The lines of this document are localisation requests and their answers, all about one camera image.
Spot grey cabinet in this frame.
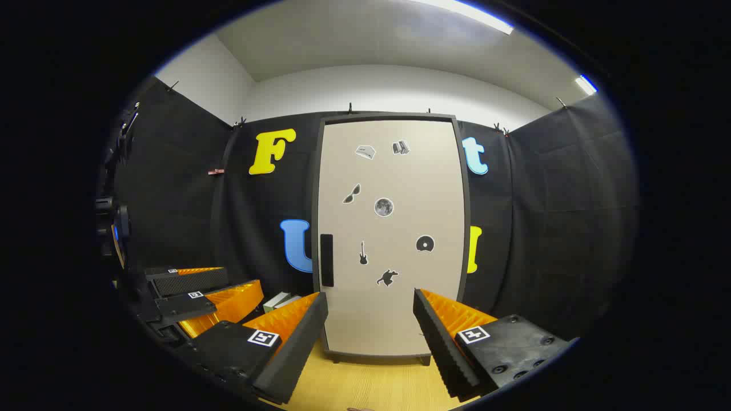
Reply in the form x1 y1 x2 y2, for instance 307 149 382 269
311 112 472 366

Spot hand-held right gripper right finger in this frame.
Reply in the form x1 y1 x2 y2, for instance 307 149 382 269
412 288 577 400

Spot green book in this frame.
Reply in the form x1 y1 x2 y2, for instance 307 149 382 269
263 291 292 313

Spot black backdrop cloth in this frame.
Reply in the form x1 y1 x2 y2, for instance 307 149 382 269
106 77 637 343

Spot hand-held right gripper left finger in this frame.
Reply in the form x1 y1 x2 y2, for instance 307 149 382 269
191 291 330 405

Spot beige cabinet door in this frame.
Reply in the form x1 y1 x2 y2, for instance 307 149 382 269
318 118 464 357

